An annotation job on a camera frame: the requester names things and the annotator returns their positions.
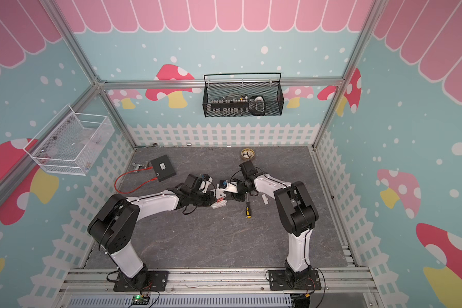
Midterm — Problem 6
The black yellow screwdriver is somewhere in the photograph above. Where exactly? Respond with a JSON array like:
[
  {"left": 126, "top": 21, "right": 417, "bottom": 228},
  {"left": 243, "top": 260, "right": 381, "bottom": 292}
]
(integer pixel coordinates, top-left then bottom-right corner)
[{"left": 245, "top": 193, "right": 252, "bottom": 219}]

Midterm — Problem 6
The white square alarm clock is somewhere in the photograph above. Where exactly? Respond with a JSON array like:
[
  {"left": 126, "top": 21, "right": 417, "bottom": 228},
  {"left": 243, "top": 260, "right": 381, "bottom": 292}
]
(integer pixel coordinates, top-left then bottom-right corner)
[{"left": 211, "top": 197, "right": 227, "bottom": 209}]

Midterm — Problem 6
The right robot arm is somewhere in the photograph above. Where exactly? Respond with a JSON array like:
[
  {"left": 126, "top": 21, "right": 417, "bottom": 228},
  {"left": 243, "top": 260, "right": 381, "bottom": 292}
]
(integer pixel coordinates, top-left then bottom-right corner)
[{"left": 219, "top": 161, "right": 319, "bottom": 283}]

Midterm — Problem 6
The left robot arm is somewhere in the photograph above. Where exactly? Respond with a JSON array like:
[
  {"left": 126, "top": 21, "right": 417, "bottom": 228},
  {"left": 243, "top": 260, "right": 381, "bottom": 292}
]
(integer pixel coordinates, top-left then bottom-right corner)
[{"left": 87, "top": 174, "right": 217, "bottom": 279}]

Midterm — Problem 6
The brown tape roll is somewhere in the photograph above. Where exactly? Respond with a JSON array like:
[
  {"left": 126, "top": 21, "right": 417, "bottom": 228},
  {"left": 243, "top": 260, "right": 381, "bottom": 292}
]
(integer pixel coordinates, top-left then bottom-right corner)
[{"left": 240, "top": 148, "right": 255, "bottom": 161}]

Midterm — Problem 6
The black box device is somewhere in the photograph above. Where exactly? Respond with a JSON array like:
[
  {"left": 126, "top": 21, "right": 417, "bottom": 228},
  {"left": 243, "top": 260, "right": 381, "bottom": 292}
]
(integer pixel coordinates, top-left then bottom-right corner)
[{"left": 150, "top": 155, "right": 177, "bottom": 182}]

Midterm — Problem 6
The black socket bit set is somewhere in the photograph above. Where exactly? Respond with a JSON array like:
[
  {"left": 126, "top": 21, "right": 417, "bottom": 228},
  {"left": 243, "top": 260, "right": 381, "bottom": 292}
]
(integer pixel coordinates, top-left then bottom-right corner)
[{"left": 204, "top": 98, "right": 255, "bottom": 117}]

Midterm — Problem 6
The small green circuit board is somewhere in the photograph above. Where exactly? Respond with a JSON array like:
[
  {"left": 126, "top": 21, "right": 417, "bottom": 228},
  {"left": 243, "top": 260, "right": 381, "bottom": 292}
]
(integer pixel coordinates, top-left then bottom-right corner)
[{"left": 130, "top": 295, "right": 151, "bottom": 307}]

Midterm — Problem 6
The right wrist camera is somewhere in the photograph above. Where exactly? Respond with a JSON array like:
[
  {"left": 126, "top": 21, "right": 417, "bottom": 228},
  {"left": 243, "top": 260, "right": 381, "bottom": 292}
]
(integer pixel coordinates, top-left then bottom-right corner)
[{"left": 219, "top": 180, "right": 238, "bottom": 194}]

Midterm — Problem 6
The red cable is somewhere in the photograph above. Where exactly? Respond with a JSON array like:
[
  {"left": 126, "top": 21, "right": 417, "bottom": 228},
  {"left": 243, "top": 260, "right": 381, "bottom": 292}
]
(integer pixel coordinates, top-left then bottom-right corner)
[{"left": 114, "top": 166, "right": 157, "bottom": 195}]

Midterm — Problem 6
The metal clamp bracket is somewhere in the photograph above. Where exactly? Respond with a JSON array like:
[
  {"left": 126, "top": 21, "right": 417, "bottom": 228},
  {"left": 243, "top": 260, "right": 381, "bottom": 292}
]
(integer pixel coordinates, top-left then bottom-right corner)
[{"left": 132, "top": 162, "right": 149, "bottom": 171}]

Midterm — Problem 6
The black wire mesh basket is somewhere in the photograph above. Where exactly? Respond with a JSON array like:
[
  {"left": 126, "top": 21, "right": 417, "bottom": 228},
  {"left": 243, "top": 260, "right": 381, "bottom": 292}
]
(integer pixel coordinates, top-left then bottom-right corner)
[{"left": 202, "top": 73, "right": 284, "bottom": 118}]

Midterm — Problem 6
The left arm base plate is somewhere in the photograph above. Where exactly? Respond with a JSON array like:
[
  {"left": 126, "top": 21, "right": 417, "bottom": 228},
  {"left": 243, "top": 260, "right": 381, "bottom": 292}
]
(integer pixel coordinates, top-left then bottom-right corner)
[{"left": 113, "top": 270, "right": 169, "bottom": 292}]

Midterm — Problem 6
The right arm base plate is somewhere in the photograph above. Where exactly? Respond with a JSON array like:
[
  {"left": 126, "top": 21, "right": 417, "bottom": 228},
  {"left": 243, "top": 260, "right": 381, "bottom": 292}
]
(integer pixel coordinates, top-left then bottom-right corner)
[{"left": 266, "top": 268, "right": 322, "bottom": 292}]

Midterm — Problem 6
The white wire mesh basket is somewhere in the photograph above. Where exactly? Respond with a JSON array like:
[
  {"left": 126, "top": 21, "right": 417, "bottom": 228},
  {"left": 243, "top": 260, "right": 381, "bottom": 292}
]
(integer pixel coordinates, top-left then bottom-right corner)
[{"left": 23, "top": 105, "right": 115, "bottom": 176}]

